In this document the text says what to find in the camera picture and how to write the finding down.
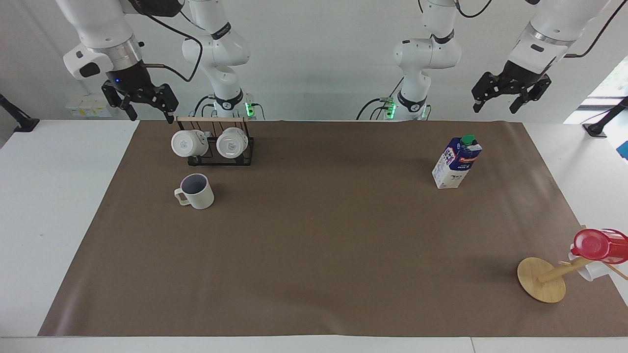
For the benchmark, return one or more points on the cream mug with purple inside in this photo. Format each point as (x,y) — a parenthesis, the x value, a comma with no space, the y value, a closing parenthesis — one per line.
(198,193)

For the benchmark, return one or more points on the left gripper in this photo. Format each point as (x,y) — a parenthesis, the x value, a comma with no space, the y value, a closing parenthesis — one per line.
(526,72)

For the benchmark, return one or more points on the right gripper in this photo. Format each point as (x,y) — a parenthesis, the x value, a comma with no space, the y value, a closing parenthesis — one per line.
(131,79)

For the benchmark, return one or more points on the blue and white milk carton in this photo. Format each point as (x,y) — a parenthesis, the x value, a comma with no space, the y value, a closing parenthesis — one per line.
(454,164)

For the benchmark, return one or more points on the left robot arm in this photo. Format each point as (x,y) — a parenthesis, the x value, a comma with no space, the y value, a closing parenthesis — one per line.
(424,54)

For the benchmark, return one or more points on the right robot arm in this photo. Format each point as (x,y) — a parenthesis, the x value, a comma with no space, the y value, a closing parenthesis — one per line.
(223,54)

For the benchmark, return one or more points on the black stand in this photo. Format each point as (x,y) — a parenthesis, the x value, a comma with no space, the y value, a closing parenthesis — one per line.
(22,122)
(601,123)

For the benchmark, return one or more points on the white cup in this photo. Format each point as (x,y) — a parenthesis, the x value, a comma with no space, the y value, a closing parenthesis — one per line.
(231,142)
(588,272)
(189,143)

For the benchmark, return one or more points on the wooden mug tree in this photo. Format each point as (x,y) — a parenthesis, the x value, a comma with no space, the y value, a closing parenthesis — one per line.
(539,279)

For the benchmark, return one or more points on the red cup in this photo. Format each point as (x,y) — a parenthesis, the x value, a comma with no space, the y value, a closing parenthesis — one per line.
(601,244)

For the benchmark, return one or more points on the white wall socket boxes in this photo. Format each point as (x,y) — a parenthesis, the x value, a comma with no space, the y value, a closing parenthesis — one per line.
(86,106)

